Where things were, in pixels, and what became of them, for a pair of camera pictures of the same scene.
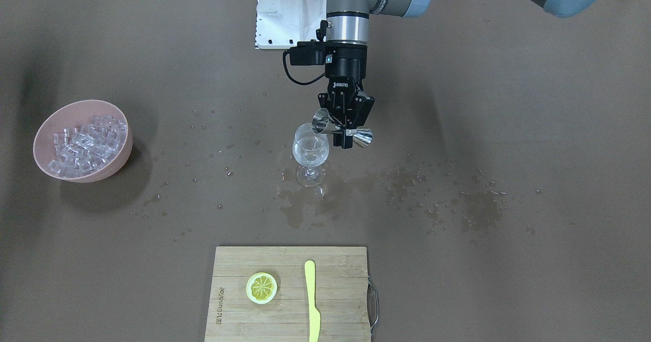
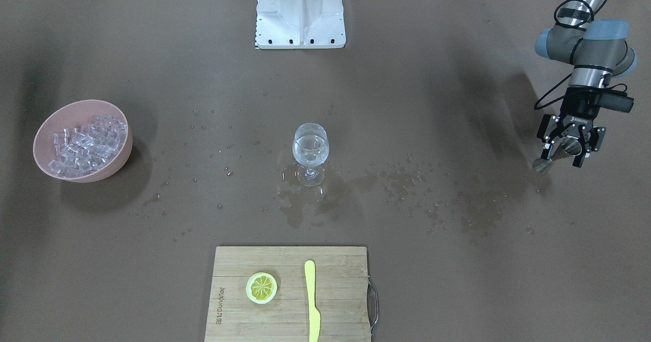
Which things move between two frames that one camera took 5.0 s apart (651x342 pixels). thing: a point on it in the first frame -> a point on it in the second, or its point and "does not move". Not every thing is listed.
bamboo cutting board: (345, 295) does not move
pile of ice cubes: (79, 150) does not move
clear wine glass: (311, 149) does not move
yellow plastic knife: (314, 315) does not move
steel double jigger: (322, 123) -> (566, 146)
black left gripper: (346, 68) -> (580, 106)
